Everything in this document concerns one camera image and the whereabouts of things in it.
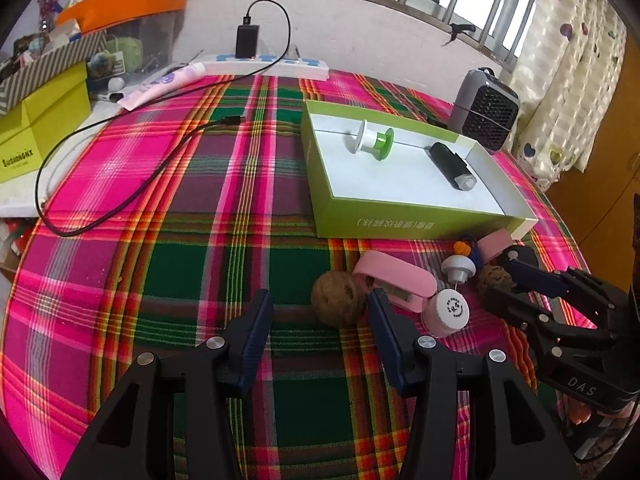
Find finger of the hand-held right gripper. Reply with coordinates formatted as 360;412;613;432
502;247;621;313
481;285;613;356

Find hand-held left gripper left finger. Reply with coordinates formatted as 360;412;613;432
60;288;275;480

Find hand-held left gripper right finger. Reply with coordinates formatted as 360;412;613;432
367;287;573;480

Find brown walnut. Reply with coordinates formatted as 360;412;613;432
475;265;516;297
311;272;362;330

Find grey mushroom knob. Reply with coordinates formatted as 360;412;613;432
441;255;476;291

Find pink clip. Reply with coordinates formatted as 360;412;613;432
477;228;521;263
352;252;438;313

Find green cardboard box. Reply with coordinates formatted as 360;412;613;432
300;100;540;239

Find person's right hand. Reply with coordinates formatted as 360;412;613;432
567;400;640;428

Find plaid tablecloth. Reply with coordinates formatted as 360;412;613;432
5;67;591;480

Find black flashlight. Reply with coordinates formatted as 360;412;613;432
429;142;476;192

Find grey desktop heater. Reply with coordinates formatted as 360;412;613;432
448;67;521;153

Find white green spool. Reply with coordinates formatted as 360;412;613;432
345;120;396;162

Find heart print curtain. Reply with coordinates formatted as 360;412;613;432
510;0;628;186

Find black clip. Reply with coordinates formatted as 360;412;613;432
442;22;476;46

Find pink tube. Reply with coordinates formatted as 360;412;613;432
116;62;206;111

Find white power strip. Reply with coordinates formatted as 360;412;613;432
200;52;330;81

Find yellow-green cardboard box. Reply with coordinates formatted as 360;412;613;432
0;62;93;184

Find green yarn ball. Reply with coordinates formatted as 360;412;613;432
115;37;146;68

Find clear storage bin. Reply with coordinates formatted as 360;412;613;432
82;10;186;91

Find striped cardboard box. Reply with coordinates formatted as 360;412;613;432
0;27;108;113

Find orange bin lid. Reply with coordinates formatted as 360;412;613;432
55;0;191;36

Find purple flower branches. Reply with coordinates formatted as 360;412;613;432
37;0;76;36

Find blue orange knotted rope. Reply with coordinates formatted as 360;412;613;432
454;234;483;267

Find black charger with cable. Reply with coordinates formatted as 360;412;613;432
35;0;292;237

